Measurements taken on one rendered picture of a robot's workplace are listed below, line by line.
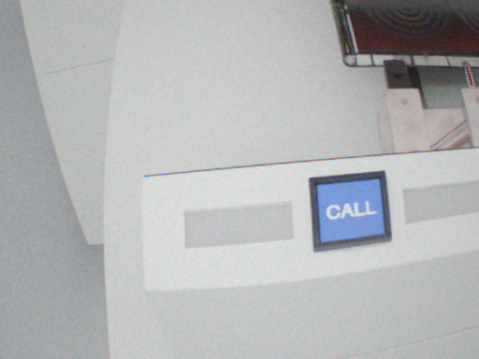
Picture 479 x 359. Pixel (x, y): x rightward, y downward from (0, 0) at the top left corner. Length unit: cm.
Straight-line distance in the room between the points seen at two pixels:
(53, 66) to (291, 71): 55
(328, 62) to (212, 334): 33
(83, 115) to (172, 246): 83
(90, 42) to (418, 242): 80
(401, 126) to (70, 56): 71
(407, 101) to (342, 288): 20
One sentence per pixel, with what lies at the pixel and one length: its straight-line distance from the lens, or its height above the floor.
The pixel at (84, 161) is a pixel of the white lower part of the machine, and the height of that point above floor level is 30.
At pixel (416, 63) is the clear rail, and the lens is 95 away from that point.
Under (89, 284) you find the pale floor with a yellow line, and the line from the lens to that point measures 192.
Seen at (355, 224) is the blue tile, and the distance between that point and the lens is 77.
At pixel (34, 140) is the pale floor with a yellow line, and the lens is 214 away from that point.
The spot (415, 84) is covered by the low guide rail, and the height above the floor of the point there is 85.
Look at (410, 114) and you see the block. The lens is 90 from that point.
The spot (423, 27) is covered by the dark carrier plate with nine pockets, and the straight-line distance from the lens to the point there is 98.
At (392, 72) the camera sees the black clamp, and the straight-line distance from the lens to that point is 93.
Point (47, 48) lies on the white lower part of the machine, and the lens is 148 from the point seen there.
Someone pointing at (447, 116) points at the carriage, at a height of 88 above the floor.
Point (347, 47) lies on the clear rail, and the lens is 95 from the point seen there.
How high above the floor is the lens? 160
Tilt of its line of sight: 53 degrees down
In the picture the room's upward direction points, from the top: 10 degrees counter-clockwise
